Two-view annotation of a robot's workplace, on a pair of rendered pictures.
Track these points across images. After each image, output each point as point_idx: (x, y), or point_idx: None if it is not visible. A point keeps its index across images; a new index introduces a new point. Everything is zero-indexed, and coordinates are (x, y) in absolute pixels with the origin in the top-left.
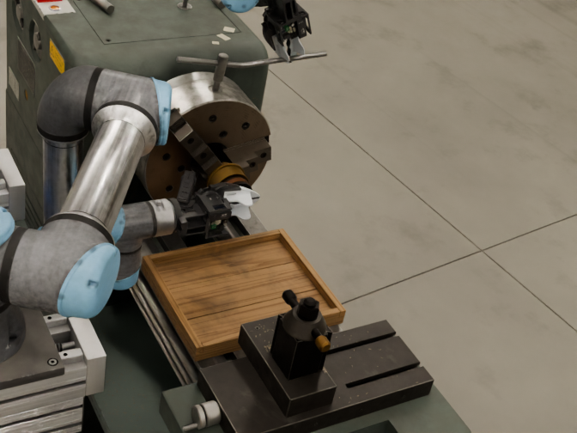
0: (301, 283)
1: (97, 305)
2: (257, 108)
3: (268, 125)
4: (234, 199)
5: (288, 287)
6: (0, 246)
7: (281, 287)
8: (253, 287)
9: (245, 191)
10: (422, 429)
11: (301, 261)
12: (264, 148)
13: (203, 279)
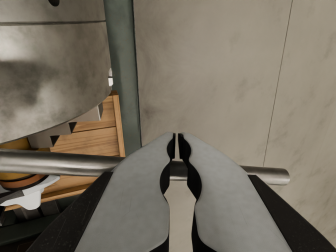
0: (110, 149)
1: None
2: (70, 115)
3: (103, 100)
4: (12, 204)
5: (98, 152)
6: None
7: (91, 151)
8: (67, 150)
9: (33, 192)
10: None
11: (117, 136)
12: (88, 120)
13: None
